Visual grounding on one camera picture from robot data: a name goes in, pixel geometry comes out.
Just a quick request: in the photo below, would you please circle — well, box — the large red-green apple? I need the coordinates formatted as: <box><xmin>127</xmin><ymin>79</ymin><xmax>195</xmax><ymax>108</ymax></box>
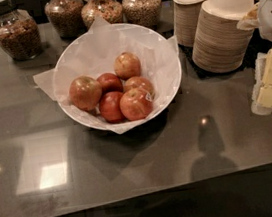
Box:
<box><xmin>69</xmin><ymin>75</ymin><xmax>103</xmax><ymax>112</ymax></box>

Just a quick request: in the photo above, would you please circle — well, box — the right red-yellow apple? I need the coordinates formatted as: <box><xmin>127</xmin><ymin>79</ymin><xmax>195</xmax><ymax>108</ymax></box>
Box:
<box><xmin>123</xmin><ymin>76</ymin><xmax>155</xmax><ymax>96</ymax></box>

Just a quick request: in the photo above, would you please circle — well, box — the red-yellow apple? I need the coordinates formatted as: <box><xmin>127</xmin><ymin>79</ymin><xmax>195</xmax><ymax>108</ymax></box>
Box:
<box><xmin>123</xmin><ymin>76</ymin><xmax>155</xmax><ymax>96</ymax></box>
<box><xmin>114</xmin><ymin>51</ymin><xmax>142</xmax><ymax>80</ymax></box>

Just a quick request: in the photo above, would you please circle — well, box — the back red-yellow apple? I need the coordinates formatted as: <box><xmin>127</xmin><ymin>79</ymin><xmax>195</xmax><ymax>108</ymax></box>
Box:
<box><xmin>114</xmin><ymin>51</ymin><xmax>142</xmax><ymax>80</ymax></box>

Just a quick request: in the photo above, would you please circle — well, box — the front apple with sticker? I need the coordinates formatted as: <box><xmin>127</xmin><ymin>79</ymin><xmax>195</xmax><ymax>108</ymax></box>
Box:
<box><xmin>119</xmin><ymin>88</ymin><xmax>154</xmax><ymax>121</ymax></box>

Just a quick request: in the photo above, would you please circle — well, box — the middle dark red apple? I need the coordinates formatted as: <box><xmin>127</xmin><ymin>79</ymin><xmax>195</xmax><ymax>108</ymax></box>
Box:
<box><xmin>97</xmin><ymin>73</ymin><xmax>123</xmax><ymax>94</ymax></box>

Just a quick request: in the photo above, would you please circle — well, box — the dark red apple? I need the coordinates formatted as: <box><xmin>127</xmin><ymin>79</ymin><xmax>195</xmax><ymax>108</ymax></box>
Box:
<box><xmin>97</xmin><ymin>73</ymin><xmax>123</xmax><ymax>94</ymax></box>
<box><xmin>98</xmin><ymin>91</ymin><xmax>125</xmax><ymax>124</ymax></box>

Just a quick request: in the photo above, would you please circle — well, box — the front dark red apple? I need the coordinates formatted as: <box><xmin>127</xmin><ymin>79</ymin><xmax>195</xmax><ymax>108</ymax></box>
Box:
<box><xmin>98</xmin><ymin>91</ymin><xmax>125</xmax><ymax>124</ymax></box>

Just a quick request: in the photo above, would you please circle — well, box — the white bowl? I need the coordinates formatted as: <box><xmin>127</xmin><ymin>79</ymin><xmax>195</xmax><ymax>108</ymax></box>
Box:
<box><xmin>45</xmin><ymin>16</ymin><xmax>190</xmax><ymax>138</ymax></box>

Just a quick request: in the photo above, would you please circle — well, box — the black mat under bowls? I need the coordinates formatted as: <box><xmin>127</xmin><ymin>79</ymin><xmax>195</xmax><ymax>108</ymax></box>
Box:
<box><xmin>179</xmin><ymin>29</ymin><xmax>272</xmax><ymax>79</ymax></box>

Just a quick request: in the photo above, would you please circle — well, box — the glass cereal jar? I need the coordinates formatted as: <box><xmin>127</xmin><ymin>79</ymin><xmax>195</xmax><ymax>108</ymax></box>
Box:
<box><xmin>0</xmin><ymin>0</ymin><xmax>43</xmax><ymax>61</ymax></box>
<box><xmin>122</xmin><ymin>0</ymin><xmax>162</xmax><ymax>29</ymax></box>
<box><xmin>44</xmin><ymin>0</ymin><xmax>84</xmax><ymax>39</ymax></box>
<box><xmin>81</xmin><ymin>0</ymin><xmax>124</xmax><ymax>28</ymax></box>

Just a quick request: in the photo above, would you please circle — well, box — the white paper liner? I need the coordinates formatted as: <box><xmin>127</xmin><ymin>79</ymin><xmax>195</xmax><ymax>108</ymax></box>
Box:
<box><xmin>26</xmin><ymin>5</ymin><xmax>191</xmax><ymax>146</ymax></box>

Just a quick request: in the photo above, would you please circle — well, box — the left glass cereal jar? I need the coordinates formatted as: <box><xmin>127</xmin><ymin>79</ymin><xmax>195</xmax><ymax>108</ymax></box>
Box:
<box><xmin>0</xmin><ymin>0</ymin><xmax>43</xmax><ymax>61</ymax></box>

